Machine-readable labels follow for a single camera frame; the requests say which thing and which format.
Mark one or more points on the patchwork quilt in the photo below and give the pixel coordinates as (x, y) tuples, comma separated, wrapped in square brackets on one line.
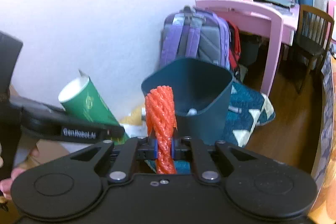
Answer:
[(246, 108)]

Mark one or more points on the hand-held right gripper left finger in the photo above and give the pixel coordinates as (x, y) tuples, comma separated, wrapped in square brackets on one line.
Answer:
[(156, 147)]

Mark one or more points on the pink desk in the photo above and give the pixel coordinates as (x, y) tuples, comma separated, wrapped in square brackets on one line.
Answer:
[(262, 14)]

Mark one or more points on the green paper cup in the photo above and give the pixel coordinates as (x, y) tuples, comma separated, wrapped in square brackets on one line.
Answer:
[(89, 103)]

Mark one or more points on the person's left hand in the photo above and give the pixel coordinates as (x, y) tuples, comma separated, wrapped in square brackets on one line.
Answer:
[(8, 183)]

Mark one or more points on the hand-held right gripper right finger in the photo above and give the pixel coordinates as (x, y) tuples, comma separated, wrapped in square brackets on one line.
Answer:
[(174, 147)]

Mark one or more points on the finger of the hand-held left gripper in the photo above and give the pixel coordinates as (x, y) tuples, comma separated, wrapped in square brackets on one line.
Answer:
[(116, 131)]

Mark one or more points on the dark wooden chair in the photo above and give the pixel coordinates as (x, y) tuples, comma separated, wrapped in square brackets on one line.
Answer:
[(307, 48)]

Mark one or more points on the white paper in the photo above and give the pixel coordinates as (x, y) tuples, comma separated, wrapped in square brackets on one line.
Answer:
[(192, 111)]

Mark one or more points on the orange foam net sleeve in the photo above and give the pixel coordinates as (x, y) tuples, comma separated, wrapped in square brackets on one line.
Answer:
[(160, 113)]

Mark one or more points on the pink white bed headboard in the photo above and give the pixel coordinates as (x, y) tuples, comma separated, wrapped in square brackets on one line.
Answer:
[(332, 7)]

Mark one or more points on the red bag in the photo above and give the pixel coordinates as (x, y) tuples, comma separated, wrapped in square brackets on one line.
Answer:
[(234, 48)]

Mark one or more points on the purple grey backpack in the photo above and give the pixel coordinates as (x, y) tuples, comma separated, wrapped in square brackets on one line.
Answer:
[(204, 40)]

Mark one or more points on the dark teal trash bin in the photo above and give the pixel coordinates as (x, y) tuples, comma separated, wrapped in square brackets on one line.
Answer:
[(210, 119)]

